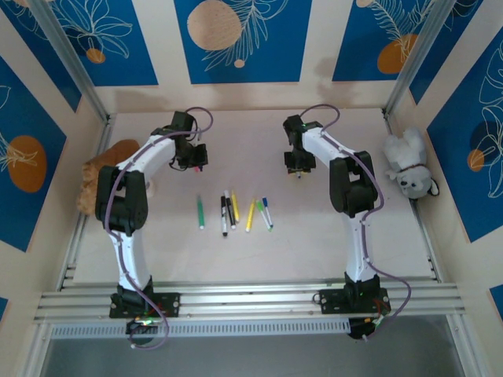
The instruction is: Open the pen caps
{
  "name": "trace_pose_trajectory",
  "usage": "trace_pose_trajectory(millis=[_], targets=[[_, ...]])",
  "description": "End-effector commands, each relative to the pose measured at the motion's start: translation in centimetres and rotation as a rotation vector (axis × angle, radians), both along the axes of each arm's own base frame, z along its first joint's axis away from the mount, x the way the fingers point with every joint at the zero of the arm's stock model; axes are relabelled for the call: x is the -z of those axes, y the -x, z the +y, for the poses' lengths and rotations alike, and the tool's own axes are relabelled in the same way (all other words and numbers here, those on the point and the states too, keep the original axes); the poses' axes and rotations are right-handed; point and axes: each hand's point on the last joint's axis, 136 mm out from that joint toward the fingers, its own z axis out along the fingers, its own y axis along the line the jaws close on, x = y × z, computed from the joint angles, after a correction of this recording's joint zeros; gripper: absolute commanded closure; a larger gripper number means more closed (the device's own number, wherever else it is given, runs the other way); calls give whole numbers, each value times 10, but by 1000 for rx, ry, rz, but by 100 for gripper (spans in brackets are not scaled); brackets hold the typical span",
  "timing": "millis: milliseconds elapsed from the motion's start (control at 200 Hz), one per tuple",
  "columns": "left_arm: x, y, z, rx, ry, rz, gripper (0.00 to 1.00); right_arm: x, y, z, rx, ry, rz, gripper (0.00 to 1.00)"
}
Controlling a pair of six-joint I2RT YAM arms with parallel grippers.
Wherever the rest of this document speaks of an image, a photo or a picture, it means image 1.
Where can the wide aluminium base rail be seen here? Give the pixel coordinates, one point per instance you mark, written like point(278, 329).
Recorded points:
point(251, 302)

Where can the white barrel black marker pen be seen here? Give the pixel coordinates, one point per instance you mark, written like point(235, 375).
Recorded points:
point(223, 216)

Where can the orange cat plush toy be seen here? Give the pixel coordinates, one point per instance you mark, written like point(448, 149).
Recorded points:
point(118, 151)

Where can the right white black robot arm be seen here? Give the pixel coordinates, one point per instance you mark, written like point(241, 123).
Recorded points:
point(353, 188)

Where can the green barrel marker pen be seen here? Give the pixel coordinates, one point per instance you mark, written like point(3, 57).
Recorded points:
point(200, 212)

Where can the aluminium frame post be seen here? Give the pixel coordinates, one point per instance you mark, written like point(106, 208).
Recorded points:
point(418, 59)
point(72, 59)

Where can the yellow marker pen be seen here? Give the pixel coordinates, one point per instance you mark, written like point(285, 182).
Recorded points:
point(235, 206)
point(250, 216)

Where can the blue floral wall panel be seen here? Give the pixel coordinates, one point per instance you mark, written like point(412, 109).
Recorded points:
point(23, 118)
point(275, 59)
point(49, 59)
point(353, 47)
point(448, 39)
point(460, 188)
point(129, 59)

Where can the white pen green ends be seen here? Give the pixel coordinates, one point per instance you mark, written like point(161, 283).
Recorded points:
point(265, 218)

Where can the white dog plush toy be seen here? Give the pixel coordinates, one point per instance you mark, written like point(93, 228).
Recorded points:
point(408, 157)

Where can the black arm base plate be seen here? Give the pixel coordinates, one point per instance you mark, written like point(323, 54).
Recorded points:
point(169, 304)
point(332, 302)

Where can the white pen blue ends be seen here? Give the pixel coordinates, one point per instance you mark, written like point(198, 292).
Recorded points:
point(268, 214)

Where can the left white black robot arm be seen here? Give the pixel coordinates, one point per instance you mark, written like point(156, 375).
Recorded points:
point(122, 196)

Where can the aluminium side rail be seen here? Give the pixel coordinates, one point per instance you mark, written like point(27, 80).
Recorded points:
point(105, 131)
point(427, 245)

